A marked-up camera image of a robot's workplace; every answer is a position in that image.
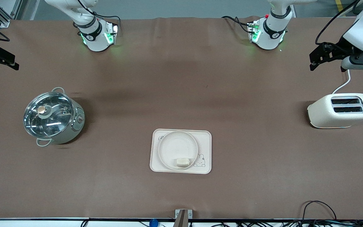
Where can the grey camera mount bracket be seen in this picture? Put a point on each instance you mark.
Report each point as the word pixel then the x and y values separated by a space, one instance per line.
pixel 183 217

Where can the small cream bun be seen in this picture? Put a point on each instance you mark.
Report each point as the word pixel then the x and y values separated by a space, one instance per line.
pixel 182 162

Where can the cream rabbit print tray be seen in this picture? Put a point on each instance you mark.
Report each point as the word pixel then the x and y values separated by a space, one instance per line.
pixel 205 142

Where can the aluminium frame profile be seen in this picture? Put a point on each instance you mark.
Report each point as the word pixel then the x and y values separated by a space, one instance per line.
pixel 2 15

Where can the grey electric cooking pot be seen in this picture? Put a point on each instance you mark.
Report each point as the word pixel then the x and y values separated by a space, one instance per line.
pixel 76 124

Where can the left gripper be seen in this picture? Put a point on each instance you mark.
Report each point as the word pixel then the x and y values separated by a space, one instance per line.
pixel 338 49

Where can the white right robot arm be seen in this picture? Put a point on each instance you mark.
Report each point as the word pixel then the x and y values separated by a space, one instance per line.
pixel 96 41

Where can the glass pot lid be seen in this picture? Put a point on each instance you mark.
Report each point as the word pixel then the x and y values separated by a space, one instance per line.
pixel 47 115

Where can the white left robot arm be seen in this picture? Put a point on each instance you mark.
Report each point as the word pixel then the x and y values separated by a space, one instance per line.
pixel 271 37

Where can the brown table mat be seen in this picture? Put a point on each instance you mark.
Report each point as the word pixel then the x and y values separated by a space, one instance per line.
pixel 232 94

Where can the blue round knob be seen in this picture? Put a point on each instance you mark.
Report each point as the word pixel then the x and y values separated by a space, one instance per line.
pixel 153 223

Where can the cream two-slot toaster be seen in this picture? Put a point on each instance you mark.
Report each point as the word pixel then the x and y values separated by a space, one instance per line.
pixel 326 113

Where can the round cream plate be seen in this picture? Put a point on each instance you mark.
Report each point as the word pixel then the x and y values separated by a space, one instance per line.
pixel 176 146

